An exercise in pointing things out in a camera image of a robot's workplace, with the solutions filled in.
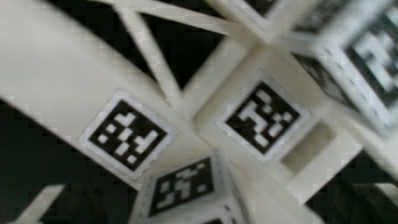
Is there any small white cube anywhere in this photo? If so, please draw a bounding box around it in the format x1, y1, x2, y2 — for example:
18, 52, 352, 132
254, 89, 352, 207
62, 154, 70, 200
281, 0, 398, 136

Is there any white cube nut with tag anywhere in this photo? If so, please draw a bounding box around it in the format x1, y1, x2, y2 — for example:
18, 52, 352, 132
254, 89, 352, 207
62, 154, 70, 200
128, 151, 251, 224

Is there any white chair side frame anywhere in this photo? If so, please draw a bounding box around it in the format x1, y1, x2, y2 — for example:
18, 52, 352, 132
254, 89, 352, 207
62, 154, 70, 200
0, 0, 398, 224

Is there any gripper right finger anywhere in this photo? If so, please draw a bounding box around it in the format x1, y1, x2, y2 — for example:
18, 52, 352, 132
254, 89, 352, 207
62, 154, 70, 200
377, 183, 398, 204

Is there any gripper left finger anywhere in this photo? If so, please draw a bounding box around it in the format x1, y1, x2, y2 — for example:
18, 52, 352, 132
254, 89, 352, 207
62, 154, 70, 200
11, 185, 66, 224

